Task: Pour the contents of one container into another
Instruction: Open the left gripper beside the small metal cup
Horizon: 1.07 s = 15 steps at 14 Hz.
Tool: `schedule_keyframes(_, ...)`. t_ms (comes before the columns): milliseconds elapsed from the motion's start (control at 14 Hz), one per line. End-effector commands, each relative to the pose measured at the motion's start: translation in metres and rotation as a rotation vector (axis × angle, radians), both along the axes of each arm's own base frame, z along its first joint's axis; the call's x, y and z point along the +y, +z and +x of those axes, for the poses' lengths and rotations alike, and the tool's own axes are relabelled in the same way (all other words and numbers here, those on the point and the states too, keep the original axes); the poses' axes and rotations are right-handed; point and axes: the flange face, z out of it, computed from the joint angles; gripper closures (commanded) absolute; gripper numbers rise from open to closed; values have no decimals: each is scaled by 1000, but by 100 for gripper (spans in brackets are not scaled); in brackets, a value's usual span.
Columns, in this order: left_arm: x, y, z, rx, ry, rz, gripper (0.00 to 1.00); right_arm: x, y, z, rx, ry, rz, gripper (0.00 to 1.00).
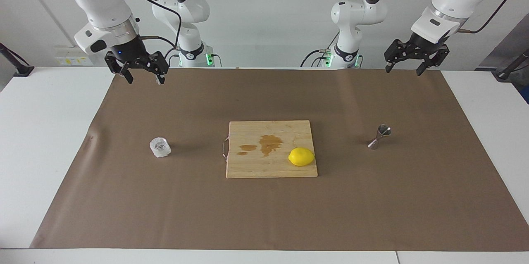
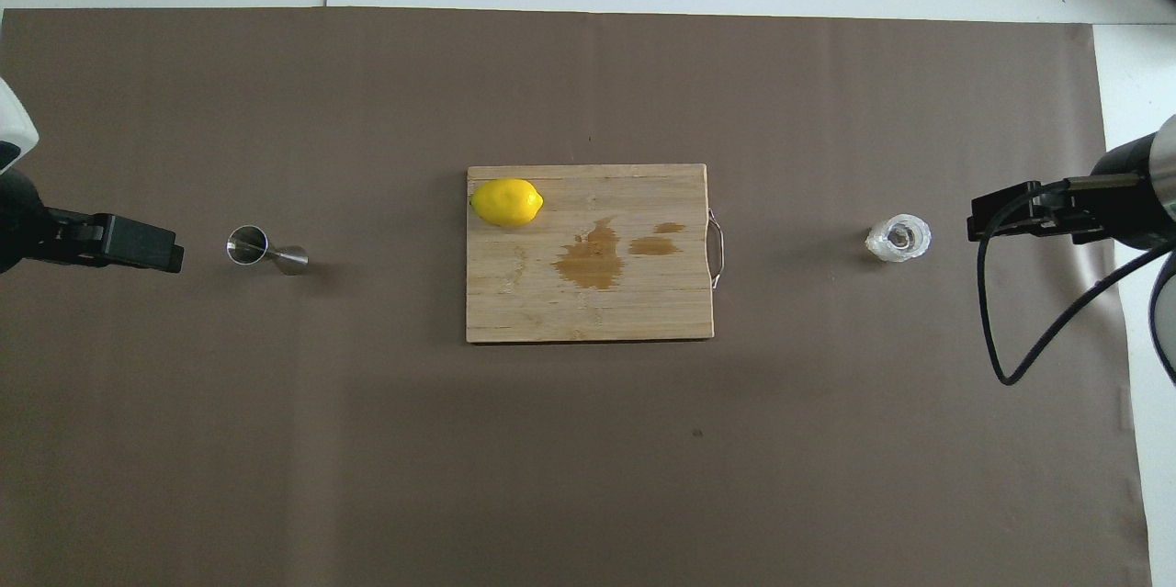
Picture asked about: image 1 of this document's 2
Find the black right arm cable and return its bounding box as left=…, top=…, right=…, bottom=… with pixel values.
left=114, top=0, right=183, bottom=68

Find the steel double jigger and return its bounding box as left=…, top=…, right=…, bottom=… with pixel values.
left=367, top=124, right=392, bottom=150

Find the black arm base cable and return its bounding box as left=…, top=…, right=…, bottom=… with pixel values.
left=300, top=48, right=331, bottom=68

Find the wooden cutting board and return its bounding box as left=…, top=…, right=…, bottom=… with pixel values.
left=222, top=120, right=318, bottom=179

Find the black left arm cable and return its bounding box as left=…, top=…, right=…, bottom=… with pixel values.
left=377, top=0, right=522, bottom=34

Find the black clamp mount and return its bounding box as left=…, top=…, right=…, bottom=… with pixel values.
left=492, top=48, right=529, bottom=82
left=0, top=43, right=34, bottom=77

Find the yellow lemon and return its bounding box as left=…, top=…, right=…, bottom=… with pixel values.
left=288, top=147, right=316, bottom=167

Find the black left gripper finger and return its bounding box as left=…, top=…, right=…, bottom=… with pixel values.
left=415, top=46, right=450, bottom=76
left=384, top=39, right=414, bottom=73

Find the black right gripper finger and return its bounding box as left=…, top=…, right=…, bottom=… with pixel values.
left=143, top=51, right=169, bottom=86
left=105, top=51, right=135, bottom=84

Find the white wall socket strip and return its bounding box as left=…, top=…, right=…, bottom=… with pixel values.
left=55, top=46, right=93, bottom=67

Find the brown paper table mat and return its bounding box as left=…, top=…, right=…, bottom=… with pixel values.
left=30, top=68, right=529, bottom=252

